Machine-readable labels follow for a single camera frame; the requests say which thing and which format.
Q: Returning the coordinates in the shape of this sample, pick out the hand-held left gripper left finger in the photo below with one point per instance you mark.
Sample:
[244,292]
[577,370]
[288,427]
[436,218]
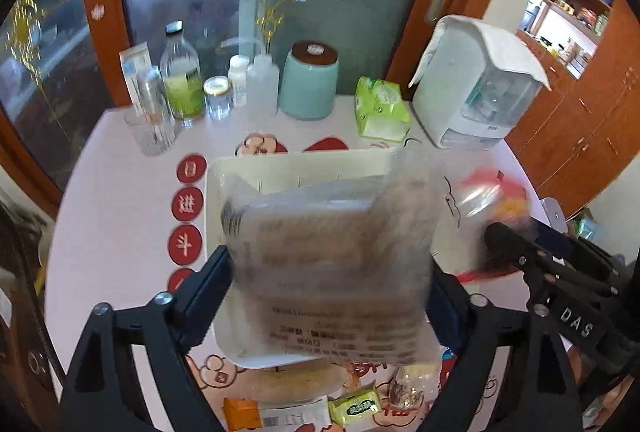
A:
[212,282]

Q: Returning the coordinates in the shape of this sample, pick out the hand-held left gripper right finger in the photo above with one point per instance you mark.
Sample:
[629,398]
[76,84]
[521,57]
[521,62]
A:
[446,312]

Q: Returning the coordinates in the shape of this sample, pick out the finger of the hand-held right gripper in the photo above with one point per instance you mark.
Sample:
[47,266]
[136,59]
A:
[505,247]
[555,239]

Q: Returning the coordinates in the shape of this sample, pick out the red and yellow snack packet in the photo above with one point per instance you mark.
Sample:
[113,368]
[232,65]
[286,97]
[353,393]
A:
[500,197]

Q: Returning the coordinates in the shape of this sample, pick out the large clear biscuit packet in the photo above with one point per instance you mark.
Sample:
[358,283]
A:
[330,262]

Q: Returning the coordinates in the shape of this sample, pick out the white plastic tray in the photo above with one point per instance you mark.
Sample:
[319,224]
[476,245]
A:
[300,167]

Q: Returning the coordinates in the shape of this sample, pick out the white plastic container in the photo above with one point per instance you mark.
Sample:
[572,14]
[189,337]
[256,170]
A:
[554,212]

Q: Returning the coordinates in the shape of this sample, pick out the teal plastic bag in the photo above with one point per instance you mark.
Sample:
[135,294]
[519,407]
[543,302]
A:
[587,226]

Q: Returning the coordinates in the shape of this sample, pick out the small clear snack packet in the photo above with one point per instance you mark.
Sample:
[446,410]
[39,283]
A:
[412,387]

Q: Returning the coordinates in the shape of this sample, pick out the green snack packet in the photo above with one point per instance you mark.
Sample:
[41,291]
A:
[355,404]

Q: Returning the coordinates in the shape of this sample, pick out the orange snack packet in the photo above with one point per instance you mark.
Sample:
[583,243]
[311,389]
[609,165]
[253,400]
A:
[245,414]

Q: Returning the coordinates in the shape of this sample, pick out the wooden cabinet with shelves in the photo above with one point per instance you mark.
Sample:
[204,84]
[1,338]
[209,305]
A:
[590,102]

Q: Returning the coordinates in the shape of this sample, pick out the white countertop dispenser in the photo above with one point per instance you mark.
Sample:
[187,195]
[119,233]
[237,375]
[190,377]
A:
[450,102]

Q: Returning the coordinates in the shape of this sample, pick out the clear glass tumbler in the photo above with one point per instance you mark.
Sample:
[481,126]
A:
[150,137]

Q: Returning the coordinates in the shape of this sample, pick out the green tissue pack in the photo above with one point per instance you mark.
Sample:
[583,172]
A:
[382,110]

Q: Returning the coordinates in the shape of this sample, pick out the gold lid glass jar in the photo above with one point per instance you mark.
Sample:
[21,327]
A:
[218,97]

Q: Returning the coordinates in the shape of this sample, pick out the white folded towel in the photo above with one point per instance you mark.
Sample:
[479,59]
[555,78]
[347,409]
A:
[505,47]

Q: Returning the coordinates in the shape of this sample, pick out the green label plastic bottle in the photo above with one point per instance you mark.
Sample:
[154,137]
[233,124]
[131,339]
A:
[182,82]

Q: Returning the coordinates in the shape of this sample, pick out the translucent squeeze bottle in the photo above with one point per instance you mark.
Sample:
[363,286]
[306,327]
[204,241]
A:
[262,82]

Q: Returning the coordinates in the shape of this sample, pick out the small white pill bottle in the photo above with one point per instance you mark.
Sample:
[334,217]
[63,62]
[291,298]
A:
[238,72]

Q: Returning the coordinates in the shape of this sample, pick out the teal canister with brown lid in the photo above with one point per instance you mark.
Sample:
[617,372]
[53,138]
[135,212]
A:
[309,82]

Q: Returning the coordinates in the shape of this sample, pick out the white and teal carton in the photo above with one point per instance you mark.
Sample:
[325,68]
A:
[132,67]

